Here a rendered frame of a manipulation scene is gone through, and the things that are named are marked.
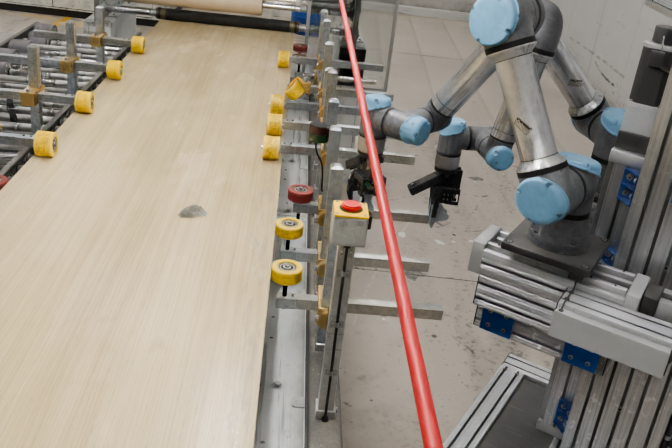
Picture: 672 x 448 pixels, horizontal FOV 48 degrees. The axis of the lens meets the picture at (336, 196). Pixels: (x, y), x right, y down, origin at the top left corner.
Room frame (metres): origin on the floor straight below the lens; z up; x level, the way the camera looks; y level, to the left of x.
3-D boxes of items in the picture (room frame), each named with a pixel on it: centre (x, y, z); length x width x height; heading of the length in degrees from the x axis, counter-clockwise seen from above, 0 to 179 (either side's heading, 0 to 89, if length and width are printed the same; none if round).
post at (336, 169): (1.90, 0.01, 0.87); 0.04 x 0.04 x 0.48; 4
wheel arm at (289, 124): (2.70, 0.01, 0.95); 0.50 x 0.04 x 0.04; 94
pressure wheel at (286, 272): (1.69, 0.10, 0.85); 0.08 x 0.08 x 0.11
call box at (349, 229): (1.39, -0.03, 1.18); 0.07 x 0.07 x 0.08; 4
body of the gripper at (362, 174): (1.94, -0.08, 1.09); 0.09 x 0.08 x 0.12; 24
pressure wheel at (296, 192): (2.19, 0.11, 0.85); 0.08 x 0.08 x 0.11
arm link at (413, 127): (1.90, -0.17, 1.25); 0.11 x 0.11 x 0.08; 54
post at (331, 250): (1.65, -0.01, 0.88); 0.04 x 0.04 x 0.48; 4
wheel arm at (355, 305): (1.70, -0.10, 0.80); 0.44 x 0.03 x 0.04; 94
